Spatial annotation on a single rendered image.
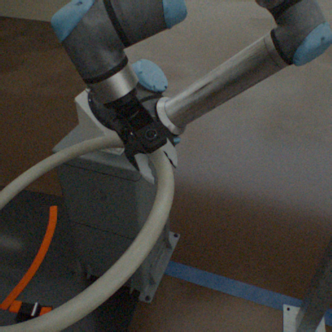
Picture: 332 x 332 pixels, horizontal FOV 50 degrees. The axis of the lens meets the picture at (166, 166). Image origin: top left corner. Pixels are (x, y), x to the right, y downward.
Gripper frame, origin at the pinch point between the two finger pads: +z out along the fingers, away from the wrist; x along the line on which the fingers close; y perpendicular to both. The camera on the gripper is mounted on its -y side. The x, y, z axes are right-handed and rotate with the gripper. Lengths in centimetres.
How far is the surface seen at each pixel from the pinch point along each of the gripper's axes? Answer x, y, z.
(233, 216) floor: -46, 94, 130
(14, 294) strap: 82, 100, 81
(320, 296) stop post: -36, 9, 108
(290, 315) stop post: -27, 25, 137
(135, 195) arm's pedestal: 3, 57, 43
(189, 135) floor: -75, 191, 121
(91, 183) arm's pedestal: 15, 72, 35
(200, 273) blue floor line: -4, 67, 121
